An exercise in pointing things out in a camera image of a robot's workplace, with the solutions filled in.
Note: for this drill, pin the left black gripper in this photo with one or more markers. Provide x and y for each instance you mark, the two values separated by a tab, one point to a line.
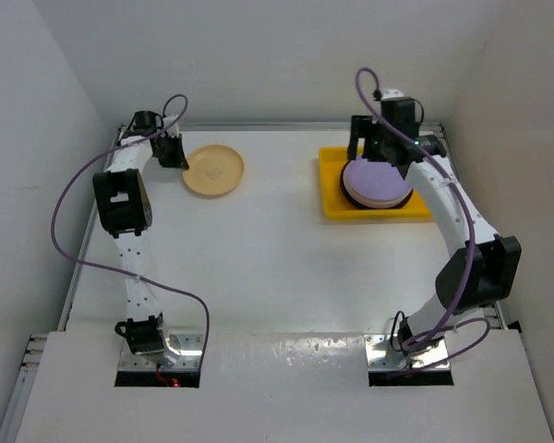
179	159

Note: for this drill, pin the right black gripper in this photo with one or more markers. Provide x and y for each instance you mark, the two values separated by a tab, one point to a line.
361	127

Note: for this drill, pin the orange plate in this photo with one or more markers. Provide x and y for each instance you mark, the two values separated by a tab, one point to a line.
214	171
364	203

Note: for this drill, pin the purple plate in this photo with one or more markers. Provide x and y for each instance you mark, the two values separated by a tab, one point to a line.
375	169

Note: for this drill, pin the dark rimmed plate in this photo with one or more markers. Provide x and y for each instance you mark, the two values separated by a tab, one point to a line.
369	193

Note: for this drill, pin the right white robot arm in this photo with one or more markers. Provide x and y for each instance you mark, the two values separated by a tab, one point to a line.
482	263

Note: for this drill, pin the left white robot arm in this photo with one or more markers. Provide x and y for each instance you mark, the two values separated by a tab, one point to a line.
125	213

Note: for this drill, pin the yellow plastic bin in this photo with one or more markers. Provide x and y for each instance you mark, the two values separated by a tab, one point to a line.
335	208

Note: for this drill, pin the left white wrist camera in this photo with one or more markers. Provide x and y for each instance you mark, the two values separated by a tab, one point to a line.
172	125

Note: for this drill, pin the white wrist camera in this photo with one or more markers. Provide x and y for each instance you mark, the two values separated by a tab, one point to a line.
172	125
380	95

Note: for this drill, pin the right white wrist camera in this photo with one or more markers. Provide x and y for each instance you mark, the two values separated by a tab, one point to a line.
380	95

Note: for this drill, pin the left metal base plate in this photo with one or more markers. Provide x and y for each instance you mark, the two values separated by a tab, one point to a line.
180	353

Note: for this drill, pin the metal base plate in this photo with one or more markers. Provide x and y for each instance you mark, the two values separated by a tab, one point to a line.
381	357
180	353

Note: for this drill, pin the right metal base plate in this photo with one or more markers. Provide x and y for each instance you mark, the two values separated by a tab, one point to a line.
381	357

